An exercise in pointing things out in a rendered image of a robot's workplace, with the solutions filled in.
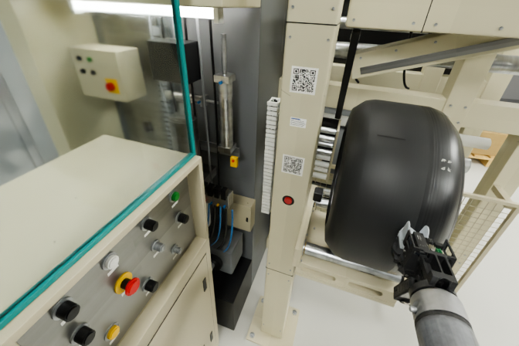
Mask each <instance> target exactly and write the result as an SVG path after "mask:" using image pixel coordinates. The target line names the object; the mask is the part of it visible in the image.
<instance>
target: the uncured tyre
mask: <svg viewBox="0 0 519 346"><path fill-rule="evenodd" d="M377 134H379V135H384V136H389V137H382V136H377ZM390 137H397V138H402V139H405V141H404V140H399V139H394V138H390ZM440 156H441V157H445V158H450V159H453V173H452V174H448V173H445V172H441V171H439V167H440ZM464 182H465V155H464V149H463V142H462V140H461V137H460V134H459V132H458V130H457V129H456V128H455V127H454V125H453V124H452V122H451V121H450V120H449V118H448V117H447V116H446V115H445V114H444V113H443V112H442V111H440V110H437V109H435V108H432V107H427V106H422V105H416V104H410V103H399V102H393V101H387V100H365V101H364V102H362V103H360V104H359V105H357V106H356V107H354V108H352V110H351V113H350V115H349V118H348V120H347V123H346V125H345V128H344V133H343V136H342V139H341V145H340V149H339V152H338V159H337V162H336V166H335V170H334V177H333V181H332V185H331V192H330V196H329V200H328V205H327V214H326V219H325V230H324V241H325V242H326V244H327V245H328V246H329V248H330V249H331V251H332V253H333V254H334V255H336V256H338V257H340V258H341V259H343V260H347V261H349V262H353V263H357V264H360V265H362V266H366V267H370V268H372V269H375V270H380V271H382V272H385V273H390V274H392V275H396V276H403V275H402V274H401V273H400V272H399V271H398V267H397V263H394V262H393V257H392V253H391V248H392V245H393V243H394V241H395V240H396V237H397V236H395V234H396V232H397V229H398V228H399V229H401V228H403V227H404V226H405V224H406V223H407V222H408V221H410V227H411V228H412V229H414V230H415V231H416V232H420V231H421V229H422V228H423V227H424V226H428V227H429V239H432V241H433V242H437V243H442V244H444V242H445V240H446V239H448V241H449V239H450V237H451V235H452V233H453V230H454V227H455V225H456V221H457V218H458V215H459V212H460V206H461V203H462V199H463V190H464Z"/></svg>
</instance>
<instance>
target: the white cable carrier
mask: <svg viewBox="0 0 519 346"><path fill-rule="evenodd" d="M277 102H278V103H277ZM267 105H268V107H267V110H268V111H267V114H268V115H267V116H266V119H267V120H266V123H267V125H266V138H265V145H266V146H265V154H264V156H265V157H264V169H263V170H264V172H263V177H264V179H263V195H262V210H261V212H263V213H266V214H270V210H271V205H272V195H273V177H274V168H275V158H276V140H277V131H278V121H279V112H280V98H275V97H271V99H270V100H269V101H267Z"/></svg>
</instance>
